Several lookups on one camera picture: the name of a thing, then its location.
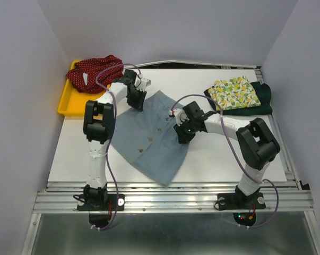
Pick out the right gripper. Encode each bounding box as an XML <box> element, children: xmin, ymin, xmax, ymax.
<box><xmin>172</xmin><ymin>118</ymin><xmax>196</xmax><ymax>145</ymax></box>

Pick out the light blue denim skirt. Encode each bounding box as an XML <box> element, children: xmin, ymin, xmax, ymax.
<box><xmin>112</xmin><ymin>91</ymin><xmax>189</xmax><ymax>185</ymax></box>

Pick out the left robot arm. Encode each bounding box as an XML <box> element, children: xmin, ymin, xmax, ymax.
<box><xmin>77</xmin><ymin>69</ymin><xmax>151</xmax><ymax>210</ymax></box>

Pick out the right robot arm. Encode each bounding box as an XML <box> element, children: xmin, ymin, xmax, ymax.
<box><xmin>170</xmin><ymin>101</ymin><xmax>280</xmax><ymax>207</ymax></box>

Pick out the red polka dot skirt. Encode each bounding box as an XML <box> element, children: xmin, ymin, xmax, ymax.
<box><xmin>66</xmin><ymin>55</ymin><xmax>124</xmax><ymax>94</ymax></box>

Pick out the yellow plastic tray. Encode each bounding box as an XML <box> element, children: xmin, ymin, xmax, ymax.
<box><xmin>57</xmin><ymin>55</ymin><xmax>114</xmax><ymax>117</ymax></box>

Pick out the lemon print skirt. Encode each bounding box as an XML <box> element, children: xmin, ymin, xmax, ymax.
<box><xmin>206</xmin><ymin>76</ymin><xmax>261</xmax><ymax>111</ymax></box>

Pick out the dark green skirt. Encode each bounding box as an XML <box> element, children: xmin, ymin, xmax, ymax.
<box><xmin>238</xmin><ymin>81</ymin><xmax>273</xmax><ymax>116</ymax></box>

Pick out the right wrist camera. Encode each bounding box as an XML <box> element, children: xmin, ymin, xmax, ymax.
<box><xmin>170</xmin><ymin>108</ymin><xmax>187</xmax><ymax>126</ymax></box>

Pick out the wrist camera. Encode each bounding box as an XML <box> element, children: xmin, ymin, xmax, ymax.
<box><xmin>135</xmin><ymin>78</ymin><xmax>151</xmax><ymax>92</ymax></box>
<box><xmin>170</xmin><ymin>108</ymin><xmax>187</xmax><ymax>126</ymax></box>

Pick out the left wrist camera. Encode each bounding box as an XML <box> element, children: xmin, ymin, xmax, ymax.
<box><xmin>135</xmin><ymin>78</ymin><xmax>151</xmax><ymax>92</ymax></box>

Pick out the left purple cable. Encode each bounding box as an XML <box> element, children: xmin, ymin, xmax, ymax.
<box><xmin>89</xmin><ymin>63</ymin><xmax>143</xmax><ymax>231</ymax></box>

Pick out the purple cable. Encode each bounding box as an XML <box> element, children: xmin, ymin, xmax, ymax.
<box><xmin>89</xmin><ymin>63</ymin><xmax>143</xmax><ymax>231</ymax></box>
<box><xmin>170</xmin><ymin>94</ymin><xmax>280</xmax><ymax>230</ymax></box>

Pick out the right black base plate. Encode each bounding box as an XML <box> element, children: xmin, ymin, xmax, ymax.
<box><xmin>214</xmin><ymin>192</ymin><xmax>266</xmax><ymax>227</ymax></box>

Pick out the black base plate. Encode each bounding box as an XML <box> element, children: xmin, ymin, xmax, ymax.
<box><xmin>214</xmin><ymin>192</ymin><xmax>266</xmax><ymax>227</ymax></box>
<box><xmin>73</xmin><ymin>193</ymin><xmax>125</xmax><ymax>231</ymax></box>

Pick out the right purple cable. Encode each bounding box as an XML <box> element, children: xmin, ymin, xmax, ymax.
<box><xmin>170</xmin><ymin>94</ymin><xmax>280</xmax><ymax>230</ymax></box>

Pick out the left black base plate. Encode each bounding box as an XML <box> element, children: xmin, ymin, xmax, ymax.
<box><xmin>73</xmin><ymin>193</ymin><xmax>125</xmax><ymax>231</ymax></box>

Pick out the aluminium rail frame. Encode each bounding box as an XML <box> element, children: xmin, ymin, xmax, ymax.
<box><xmin>21</xmin><ymin>66</ymin><xmax>319</xmax><ymax>255</ymax></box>

